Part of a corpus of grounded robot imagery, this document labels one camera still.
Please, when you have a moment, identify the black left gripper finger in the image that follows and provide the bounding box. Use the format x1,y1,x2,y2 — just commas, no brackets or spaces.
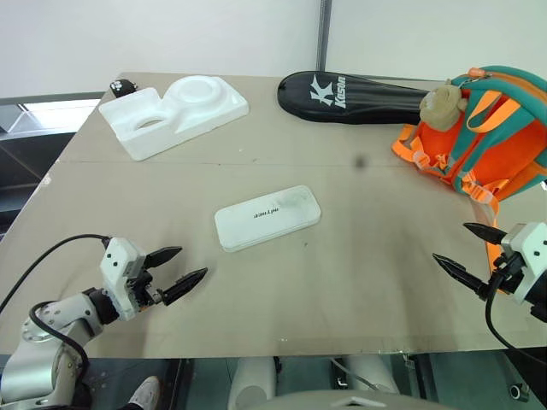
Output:
161,266,209,307
144,245,184,270

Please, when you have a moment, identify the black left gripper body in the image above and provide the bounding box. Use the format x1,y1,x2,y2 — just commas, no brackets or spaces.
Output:
126,255,167,313

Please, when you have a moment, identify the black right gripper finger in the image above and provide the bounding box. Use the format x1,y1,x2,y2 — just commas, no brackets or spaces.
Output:
462,221,509,246
432,252,493,301

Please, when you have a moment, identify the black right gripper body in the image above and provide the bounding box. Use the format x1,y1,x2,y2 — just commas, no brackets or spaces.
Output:
489,250,526,296

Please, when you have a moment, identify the orange and teal backpack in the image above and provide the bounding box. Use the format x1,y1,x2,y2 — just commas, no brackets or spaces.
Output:
390,64,547,228

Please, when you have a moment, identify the white rectangular case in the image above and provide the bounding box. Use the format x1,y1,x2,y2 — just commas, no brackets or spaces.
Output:
214,184,323,254

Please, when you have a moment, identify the white shoe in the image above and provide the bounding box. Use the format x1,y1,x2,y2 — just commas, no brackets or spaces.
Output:
127,375,162,410

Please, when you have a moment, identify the white rounded robot leg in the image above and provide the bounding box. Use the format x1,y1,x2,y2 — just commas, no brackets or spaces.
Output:
227,355,279,410
340,354,412,396

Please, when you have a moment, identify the beige plush toy pendant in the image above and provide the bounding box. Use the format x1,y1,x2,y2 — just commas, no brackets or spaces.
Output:
418,79,470,132

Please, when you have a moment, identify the white foam packing tray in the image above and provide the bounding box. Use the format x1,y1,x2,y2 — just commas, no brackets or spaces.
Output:
97,74,250,162

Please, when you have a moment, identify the small black pouch white print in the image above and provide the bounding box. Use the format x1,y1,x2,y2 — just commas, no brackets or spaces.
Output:
108,78,138,99

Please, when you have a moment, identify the grey rounded robot torso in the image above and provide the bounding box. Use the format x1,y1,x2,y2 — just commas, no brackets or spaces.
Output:
263,387,432,410

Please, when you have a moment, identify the black Kason racket cover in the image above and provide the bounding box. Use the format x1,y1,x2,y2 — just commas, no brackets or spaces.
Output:
276,70,450,126

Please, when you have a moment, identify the grey vertical pole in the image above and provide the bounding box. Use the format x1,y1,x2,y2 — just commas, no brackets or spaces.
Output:
317,0,334,72

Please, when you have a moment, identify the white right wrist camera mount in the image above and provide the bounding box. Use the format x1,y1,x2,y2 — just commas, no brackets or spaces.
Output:
498,221,547,305

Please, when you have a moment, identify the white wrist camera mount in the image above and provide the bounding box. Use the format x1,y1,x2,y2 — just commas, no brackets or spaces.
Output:
498,221,547,305
98,237,147,322

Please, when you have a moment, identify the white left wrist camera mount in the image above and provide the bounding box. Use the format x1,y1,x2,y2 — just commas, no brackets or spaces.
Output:
98,237,147,322

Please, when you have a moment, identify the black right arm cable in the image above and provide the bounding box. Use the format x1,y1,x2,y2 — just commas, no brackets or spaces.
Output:
484,272,547,356

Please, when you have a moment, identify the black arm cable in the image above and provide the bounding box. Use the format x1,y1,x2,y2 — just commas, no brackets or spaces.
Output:
0,233,113,385
484,272,547,356

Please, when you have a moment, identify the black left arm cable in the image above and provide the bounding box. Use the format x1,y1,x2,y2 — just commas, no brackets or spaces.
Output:
0,233,113,385

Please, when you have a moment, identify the dark shelf frame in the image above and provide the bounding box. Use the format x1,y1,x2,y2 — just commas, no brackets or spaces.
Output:
0,94,103,240

